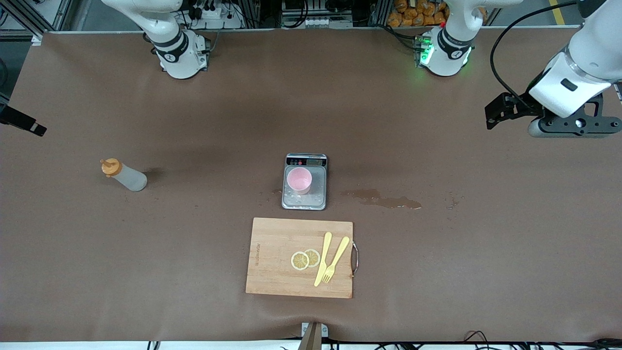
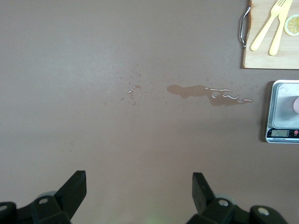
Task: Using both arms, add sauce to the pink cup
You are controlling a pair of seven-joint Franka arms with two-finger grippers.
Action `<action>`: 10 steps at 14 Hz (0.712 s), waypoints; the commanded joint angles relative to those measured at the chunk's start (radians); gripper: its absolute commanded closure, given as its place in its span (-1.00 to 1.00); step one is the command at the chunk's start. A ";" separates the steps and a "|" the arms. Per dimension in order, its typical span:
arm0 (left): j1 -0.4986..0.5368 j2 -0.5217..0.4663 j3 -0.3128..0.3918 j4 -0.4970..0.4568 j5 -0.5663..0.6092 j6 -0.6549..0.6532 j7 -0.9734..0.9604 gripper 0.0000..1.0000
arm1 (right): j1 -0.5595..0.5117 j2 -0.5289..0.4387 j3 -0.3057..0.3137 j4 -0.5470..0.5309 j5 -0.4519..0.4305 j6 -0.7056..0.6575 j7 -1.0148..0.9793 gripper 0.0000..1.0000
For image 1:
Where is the translucent sauce bottle orange cap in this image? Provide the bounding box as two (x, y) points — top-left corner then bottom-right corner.
(101, 158), (148, 192)

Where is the pink plastic cup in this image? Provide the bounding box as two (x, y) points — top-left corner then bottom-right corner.
(287, 167), (312, 195)

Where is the orange snack packs pile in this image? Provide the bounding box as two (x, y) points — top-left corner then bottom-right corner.
(387, 0), (450, 28)

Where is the brown table mat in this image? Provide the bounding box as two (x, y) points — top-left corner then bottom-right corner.
(0, 27), (622, 343)

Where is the silver digital kitchen scale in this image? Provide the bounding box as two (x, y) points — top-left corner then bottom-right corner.
(281, 153), (328, 211)

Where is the yellow plastic fork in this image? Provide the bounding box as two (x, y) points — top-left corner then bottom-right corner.
(322, 236), (350, 284)

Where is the yellow plastic knife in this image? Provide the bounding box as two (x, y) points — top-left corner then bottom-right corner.
(314, 232), (333, 287)

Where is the white power strip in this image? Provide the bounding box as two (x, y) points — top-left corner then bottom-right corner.
(185, 2), (243, 30)

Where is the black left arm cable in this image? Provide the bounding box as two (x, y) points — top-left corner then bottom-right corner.
(490, 0), (581, 100)

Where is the aluminium frame strut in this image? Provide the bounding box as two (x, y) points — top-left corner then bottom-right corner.
(0, 0), (73, 45)

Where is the black cable bundle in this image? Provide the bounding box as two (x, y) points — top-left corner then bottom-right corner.
(457, 331), (622, 350)

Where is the wooden cutting board metal handle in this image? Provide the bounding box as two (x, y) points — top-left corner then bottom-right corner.
(245, 217), (359, 299)

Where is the metal camera stand bracket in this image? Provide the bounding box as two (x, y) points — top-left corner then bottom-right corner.
(297, 322), (329, 350)

